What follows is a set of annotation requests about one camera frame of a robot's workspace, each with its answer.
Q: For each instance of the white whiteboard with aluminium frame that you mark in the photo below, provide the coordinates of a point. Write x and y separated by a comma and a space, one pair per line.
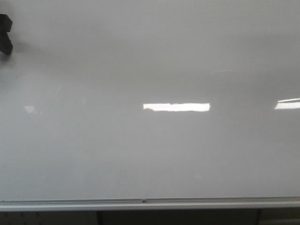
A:
150, 104

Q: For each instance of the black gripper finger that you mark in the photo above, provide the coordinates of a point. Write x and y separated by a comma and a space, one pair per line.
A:
6, 46

